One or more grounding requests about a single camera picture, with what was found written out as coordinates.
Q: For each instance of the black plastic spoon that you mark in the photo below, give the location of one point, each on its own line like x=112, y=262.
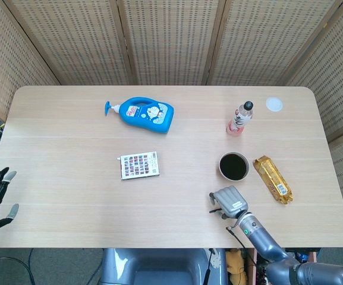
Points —
x=215, y=210

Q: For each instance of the blue pump lotion bottle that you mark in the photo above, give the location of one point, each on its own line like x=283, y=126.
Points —
x=147, y=115

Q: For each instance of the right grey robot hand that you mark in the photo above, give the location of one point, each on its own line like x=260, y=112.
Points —
x=230, y=200

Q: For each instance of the yellow soft object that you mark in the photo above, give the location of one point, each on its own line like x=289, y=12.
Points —
x=236, y=264

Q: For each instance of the white picture-grid card box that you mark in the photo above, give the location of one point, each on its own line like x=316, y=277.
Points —
x=138, y=164

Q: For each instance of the grey robot torso base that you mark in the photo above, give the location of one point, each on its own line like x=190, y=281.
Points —
x=159, y=267

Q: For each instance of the white bowl with dark inside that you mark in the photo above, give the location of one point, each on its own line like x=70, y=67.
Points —
x=234, y=167

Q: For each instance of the white round coaster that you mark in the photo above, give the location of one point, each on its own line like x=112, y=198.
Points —
x=274, y=104

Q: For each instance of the pink drink bottle black cap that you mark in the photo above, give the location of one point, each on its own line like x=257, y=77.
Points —
x=238, y=121

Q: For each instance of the gold foil snack package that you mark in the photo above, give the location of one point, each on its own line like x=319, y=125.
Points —
x=273, y=179

